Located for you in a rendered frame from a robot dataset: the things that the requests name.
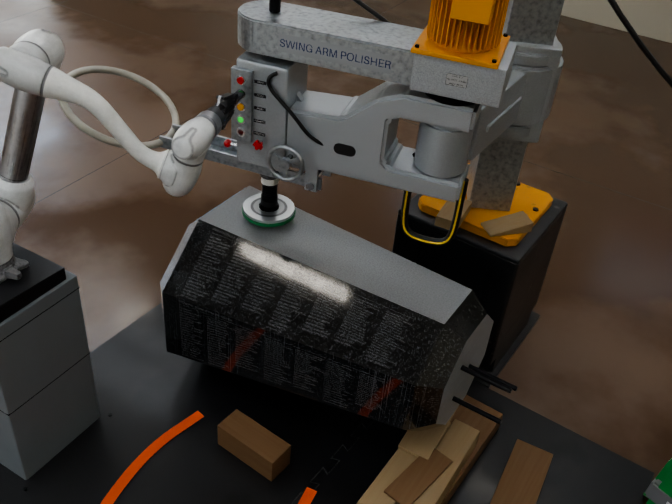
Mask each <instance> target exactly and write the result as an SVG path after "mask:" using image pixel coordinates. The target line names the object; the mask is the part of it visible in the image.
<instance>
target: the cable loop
mask: <svg viewBox="0 0 672 504"><path fill-rule="evenodd" d="M468 182H469V179H467V178H465V180H464V184H463V188H462V192H461V195H460V198H459V200H456V204H455V209H454V214H453V218H452V222H451V226H450V229H449V232H448V234H447V235H446V236H445V237H443V238H433V237H428V236H424V235H421V234H418V233H416V232H414V231H412V230H411V229H410V227H409V224H408V214H409V206H410V200H411V194H412V192H409V191H405V190H404V194H403V200H402V207H401V227H402V230H403V232H404V233H405V235H406V236H408V237H409V238H411V239H413V240H415V241H418V242H421V243H424V244H429V245H434V246H443V245H446V244H448V243H450V242H451V241H452V240H453V239H454V237H455V235H456V233H457V230H458V227H459V223H460V219H461V215H462V210H463V205H464V201H465V196H466V191H467V187H468Z"/></svg>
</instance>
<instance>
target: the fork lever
mask: <svg viewBox="0 0 672 504"><path fill-rule="evenodd" d="M181 126H182V125H178V124H173V125H172V128H174V129H176V131H177V130H178V129H179V128H180V127H181ZM159 139H160V140H162V142H163V145H162V146H160V147H162V148H166V149H170V150H172V149H171V142H172V139H173V138H170V137H166V136H163V135H160V136H159ZM226 139H230V140H231V141H232V142H233V143H237V140H234V139H231V138H227V137H223V136H220V135H216V137H215V138H214V139H213V141H212V143H211V146H210V148H209V150H208V151H207V153H206V156H205V158H204V159H206V160H210V161H214V162H218V163H221V164H225V165H229V166H232V167H236V168H240V169H243V170H247V171H251V172H254V173H258V174H262V175H265V176H269V177H273V178H276V177H275V176H274V175H273V174H272V173H271V172H270V171H269V169H267V168H263V167H259V166H254V165H250V164H246V163H242V162H238V161H237V147H234V146H231V147H225V146H224V141H225V140H226ZM297 173H298V172H297V171H293V170H290V169H288V170H287V177H292V176H295V175H296V174H297ZM321 175H324V176H328V177H330V176H331V173H330V172H326V171H321V170H319V173H318V186H317V190H321V189H322V179H323V178H320V177H321ZM291 183H295V184H299V185H302V186H305V173H303V175H302V176H301V177H300V178H299V179H297V180H295V181H292V182H291ZM306 189H307V190H309V191H311V190H313V189H314V185H313V184H312V183H307V184H306Z"/></svg>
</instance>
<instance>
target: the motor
mask: <svg viewBox="0 0 672 504"><path fill-rule="evenodd" d="M508 4H509V0H432V1H431V7H430V14H429V20H428V25H427V26H426V28H425V29H424V30H423V32H422V33H421V35H420V36H419V38H418V39H417V40H416V42H415V43H414V45H413V46H412V48H411V53H416V54H421V55H426V56H431V57H436V58H441V59H446V60H451V61H456V62H461V63H466V64H471V65H476V66H481V67H486V68H491V69H496V70H497V69H498V67H499V65H500V62H501V60H502V57H503V55H504V52H505V50H506V48H507V45H508V43H509V40H510V36H509V35H508V34H507V33H504V34H502V31H503V27H504V22H505V17H506V13H507V8H508Z"/></svg>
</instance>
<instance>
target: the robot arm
mask: <svg viewBox="0 0 672 504"><path fill-rule="evenodd" d="M64 55H65V49H64V45H63V42H62V40H61V38H60V37H59V36H58V35H57V34H55V33H53V32H51V31H48V30H44V29H34V30H31V31H28V32H27V33H25V34H23V35H22V36H21V37H20V38H18V39H17V40H16V41H15V42H14V44H13V45H12V46H10V47H9V48H7V47H0V81H1V82H3V83H5V84H7V85H9V86H11V87H13V88H14V92H13V97H12V102H11V107H10V113H9V118H8V123H7V128H6V133H5V139H4V144H3V149H2V154H1V159H0V283H2V282H3V281H5V280H6V279H8V278H9V279H14V280H19V279H21V277H22V273H21V272H20V270H22V269H24V268H27V267H28V266H29V262H28V261H27V260H23V259H19V258H17V257H14V254H13V248H12V243H13V242H14V238H15V234H16V231H17V229H18V228H19V227H20V226H21V224H22V223H23V222H24V221H25V219H26V218H27V216H28V215H29V213H30V212H31V210H32V208H33V206H34V203H35V199H36V193H35V189H34V188H35V182H34V179H33V178H32V176H31V175H30V174H29V171H30V167H31V162H32V158H33V153H34V148H35V144H36V139H37V135H38V130H39V126H40V121H41V116H42V112H43V107H44V103H45V98H50V99H56V100H61V101H66V102H70V103H74V104H77V105H80V106H82V107H84V108H85V109H87V110H88V111H89V112H91V113H92V114H93V115H94V116H95V117H96V118H97V119H98V120H99V121H100V122H101V123H102V124H103V126H104V127H105V128H106V129H107V130H108V131H109V132H110V133H111V134H112V135H113V137H114V138H115V139H116V140H117V141H118V142H119V143H120V144H121V145H122V146H123V147H124V149H125V150H126V151H127V152H128V153H129V154H130V155H131V156H132V157H133V158H135V159H136V160H137V161H138V162H140V163H141V164H143V165H145V166H146V167H148V168H150V169H151V170H153V171H154V172H155V173H156V175H157V178H159V179H160V180H161V181H162V182H163V187H164V189H165V190H166V192H167V193H168V194H170V195H172V196H175V197H181V196H185V195H186V194H188V193H189V192H190V191H191V190H192V189H193V187H194V185H195V184H196V182H197V180H198V178H199V175H200V173H201V169H202V163H203V160H204V158H205V156H206V153H207V151H208V150H209V148H210V146H211V143H212V141H213V139H214V138H215V137H216V135H217V134H218V133H219V132H220V131H221V130H224V129H225V127H226V125H227V123H228V121H229V120H230V118H231V117H232V115H233V114H234V112H235V110H234V108H235V106H236V105H237V103H238V102H239V101H240V100H241V99H242V98H243V97H244V93H242V92H238V91H236V92H235V93H228V92H227V93H225V94H222V95H217V96H216V98H217V100H218V101H217V103H215V105H214V106H213V107H210V108H208V109H207V110H205V111H202V112H201V113H199V114H198V115H197V116H196V117H194V118H193V119H191V120H189V121H187V122H186V123H185V124H183V125H182V126H181V127H180V128H179V129H178V130H177V132H176V133H175V135H174V137H173V139H172V142H171V149H172V150H169V149H167V150H166V151H163V152H157V151H153V150H151V149H149V148H148V147H146V146H145V145H144V144H143V143H142V142H141V141H140V140H139V139H138V138H137V137H136V135H135V134H134V133H133V132H132V130H131V129H130V128H129V127H128V126H127V124H126V123H125V122H124V121H123V119H122V118H121V117H120V116H119V115H118V113H117V112H116V111H115V110H114V108H113V107H112V106H111V105H110V104H109V103H108V102H107V101H106V100H105V99H104V98H103V97H102V96H101V95H100V94H99V93H97V92H96V91H95V90H93V89H92V88H90V87H89V86H87V85H85V84H83V83H82V82H80V81H78V80H76V79H74V78H73V77H71V76H69V75H67V74H66V73H64V72H62V71H61V70H59V69H60V67H61V65H62V61H63V59H64ZM222 101H223V102H222ZM221 102H222V103H221Z"/></svg>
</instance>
